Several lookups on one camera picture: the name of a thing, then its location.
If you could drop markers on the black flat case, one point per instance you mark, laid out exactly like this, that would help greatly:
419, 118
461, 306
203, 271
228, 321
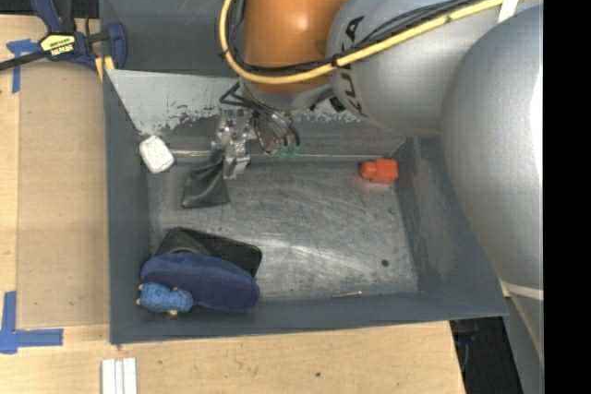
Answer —
231, 249

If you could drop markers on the grey metal bin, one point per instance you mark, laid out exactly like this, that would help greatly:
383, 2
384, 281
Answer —
300, 221

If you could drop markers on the blue toy animal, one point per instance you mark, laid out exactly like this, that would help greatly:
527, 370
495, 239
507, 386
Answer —
164, 297

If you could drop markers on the pale wood board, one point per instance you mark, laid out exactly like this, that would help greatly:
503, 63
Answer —
60, 198

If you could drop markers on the orange-red toy block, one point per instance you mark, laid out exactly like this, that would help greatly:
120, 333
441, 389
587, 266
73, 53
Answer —
381, 170

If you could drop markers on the dark blue slipper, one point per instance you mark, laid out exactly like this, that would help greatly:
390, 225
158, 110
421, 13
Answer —
203, 281

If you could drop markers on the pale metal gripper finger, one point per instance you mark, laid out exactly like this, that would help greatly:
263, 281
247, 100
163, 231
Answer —
243, 162
229, 166

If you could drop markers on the black cylinder on white bracket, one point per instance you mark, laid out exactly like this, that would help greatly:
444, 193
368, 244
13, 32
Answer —
337, 103

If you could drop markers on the white rounded block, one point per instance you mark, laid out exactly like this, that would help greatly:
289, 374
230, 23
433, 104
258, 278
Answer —
156, 153

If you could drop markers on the black cloth pouch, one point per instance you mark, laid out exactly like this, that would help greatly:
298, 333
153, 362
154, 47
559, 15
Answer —
205, 189

